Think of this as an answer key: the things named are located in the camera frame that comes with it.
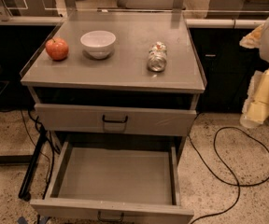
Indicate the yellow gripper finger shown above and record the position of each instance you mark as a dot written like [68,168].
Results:
[253,39]
[256,107]

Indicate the silver green 7up can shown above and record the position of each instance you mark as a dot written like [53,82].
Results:
[157,59]

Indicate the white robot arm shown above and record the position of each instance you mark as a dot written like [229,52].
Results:
[264,46]

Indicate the grey drawer cabinet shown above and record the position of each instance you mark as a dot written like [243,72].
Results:
[122,79]

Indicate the open grey middle drawer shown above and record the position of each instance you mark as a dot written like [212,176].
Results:
[115,185]

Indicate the grey top drawer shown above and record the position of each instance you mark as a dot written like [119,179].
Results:
[111,119]

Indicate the white ceramic bowl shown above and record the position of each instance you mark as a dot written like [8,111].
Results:
[98,44]

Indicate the red apple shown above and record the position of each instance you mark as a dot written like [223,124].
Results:
[57,49]

